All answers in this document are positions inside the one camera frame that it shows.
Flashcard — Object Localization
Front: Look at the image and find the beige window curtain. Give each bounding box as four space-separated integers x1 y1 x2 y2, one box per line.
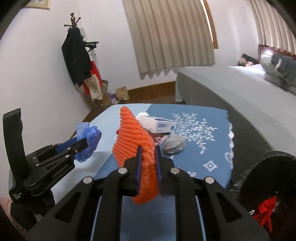
249 0 295 54
123 1 216 74

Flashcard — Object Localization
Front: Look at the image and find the beige right window curtain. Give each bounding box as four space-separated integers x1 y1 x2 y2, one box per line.
249 0 295 54

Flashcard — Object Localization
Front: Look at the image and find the wooden headboard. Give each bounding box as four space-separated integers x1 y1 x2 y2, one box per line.
257 44 296 61

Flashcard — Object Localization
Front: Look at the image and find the black hanging jacket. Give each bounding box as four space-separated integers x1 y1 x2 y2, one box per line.
61 28 92 87

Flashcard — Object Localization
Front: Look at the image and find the orange ribbed foam net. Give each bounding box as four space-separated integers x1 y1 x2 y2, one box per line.
112 106 159 204

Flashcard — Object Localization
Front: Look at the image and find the blue patterned table cloth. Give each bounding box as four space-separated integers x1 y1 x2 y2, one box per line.
52 104 234 240

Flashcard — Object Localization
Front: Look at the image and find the white tissue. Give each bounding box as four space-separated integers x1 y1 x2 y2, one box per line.
136 112 149 119

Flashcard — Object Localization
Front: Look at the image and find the grey folded blanket pile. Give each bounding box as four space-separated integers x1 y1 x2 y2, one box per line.
260 54 296 95

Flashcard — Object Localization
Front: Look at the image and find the red foam net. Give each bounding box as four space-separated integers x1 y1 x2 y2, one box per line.
253 196 277 232

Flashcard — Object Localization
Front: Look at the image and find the wall picture frame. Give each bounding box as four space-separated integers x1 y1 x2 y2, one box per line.
25 0 51 10

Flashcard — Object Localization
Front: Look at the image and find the cardboard box under rack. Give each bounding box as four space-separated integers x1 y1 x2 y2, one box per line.
91 93 113 109

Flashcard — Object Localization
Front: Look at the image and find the grey bed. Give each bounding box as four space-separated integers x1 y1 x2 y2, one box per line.
174 64 296 158

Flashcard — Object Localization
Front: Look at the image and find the white blue cardboard box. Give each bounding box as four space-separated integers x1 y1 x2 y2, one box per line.
137 115 177 133

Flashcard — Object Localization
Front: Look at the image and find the wooden coat rack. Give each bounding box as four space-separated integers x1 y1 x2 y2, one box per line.
64 12 81 28

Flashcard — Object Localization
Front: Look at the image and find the striped basket bag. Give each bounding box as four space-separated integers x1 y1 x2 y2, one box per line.
89 80 108 100

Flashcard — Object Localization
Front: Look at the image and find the brown paper bag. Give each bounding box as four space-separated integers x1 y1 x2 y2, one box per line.
116 86 130 101

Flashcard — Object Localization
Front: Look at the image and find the grey crumpled wad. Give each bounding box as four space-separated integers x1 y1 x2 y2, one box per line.
163 135 186 155

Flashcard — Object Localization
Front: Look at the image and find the dark bedside item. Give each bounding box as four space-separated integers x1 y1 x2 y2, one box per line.
238 54 259 67

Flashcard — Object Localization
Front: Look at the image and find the red hanging garment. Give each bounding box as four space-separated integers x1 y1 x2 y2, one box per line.
82 60 103 100

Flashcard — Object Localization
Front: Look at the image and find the beige tote bag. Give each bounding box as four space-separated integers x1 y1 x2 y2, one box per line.
83 75 103 102

